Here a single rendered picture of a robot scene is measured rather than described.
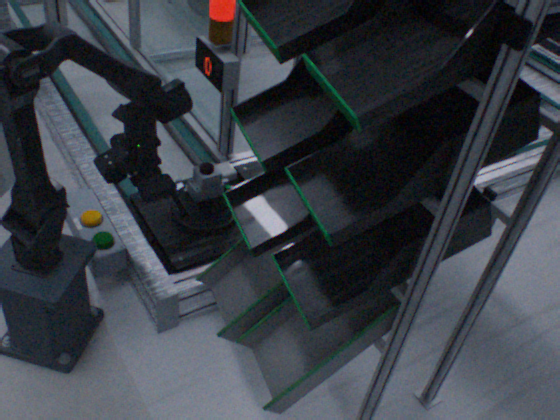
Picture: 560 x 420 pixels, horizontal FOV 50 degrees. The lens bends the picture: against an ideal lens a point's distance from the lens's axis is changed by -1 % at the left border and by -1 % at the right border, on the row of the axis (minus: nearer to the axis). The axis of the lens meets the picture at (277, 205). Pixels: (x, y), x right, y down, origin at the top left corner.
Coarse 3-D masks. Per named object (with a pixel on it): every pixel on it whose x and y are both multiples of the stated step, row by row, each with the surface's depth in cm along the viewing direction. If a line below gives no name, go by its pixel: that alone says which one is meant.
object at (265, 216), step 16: (256, 176) 98; (272, 176) 99; (224, 192) 97; (240, 192) 98; (256, 192) 98; (272, 192) 97; (288, 192) 96; (240, 208) 97; (256, 208) 96; (272, 208) 95; (288, 208) 94; (304, 208) 93; (240, 224) 95; (256, 224) 94; (272, 224) 93; (288, 224) 92; (304, 224) 90; (256, 240) 92; (272, 240) 89; (288, 240) 91; (256, 256) 90
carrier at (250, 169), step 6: (252, 162) 144; (258, 162) 144; (234, 168) 142; (240, 168) 141; (246, 168) 142; (252, 168) 142; (258, 168) 142; (240, 174) 140; (246, 174) 140; (252, 174) 140; (240, 180) 141; (246, 180) 138
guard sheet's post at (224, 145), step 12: (240, 12) 123; (240, 24) 125; (240, 36) 127; (228, 48) 128; (240, 48) 129; (240, 60) 131; (228, 96) 135; (228, 108) 138; (228, 120) 140; (228, 132) 143; (228, 144) 146
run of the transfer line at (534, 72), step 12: (540, 48) 216; (528, 60) 215; (540, 60) 212; (552, 60) 210; (528, 72) 210; (540, 72) 212; (552, 72) 208; (540, 84) 204; (552, 84) 206; (540, 96) 191; (552, 96) 199; (552, 108) 188; (552, 132) 182
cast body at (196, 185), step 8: (200, 168) 120; (208, 168) 120; (216, 168) 122; (192, 176) 123; (200, 176) 120; (208, 176) 120; (216, 176) 120; (192, 184) 122; (200, 184) 120; (208, 184) 121; (216, 184) 122; (224, 184) 124; (192, 192) 122; (200, 192) 121; (208, 192) 122; (216, 192) 123; (200, 200) 122
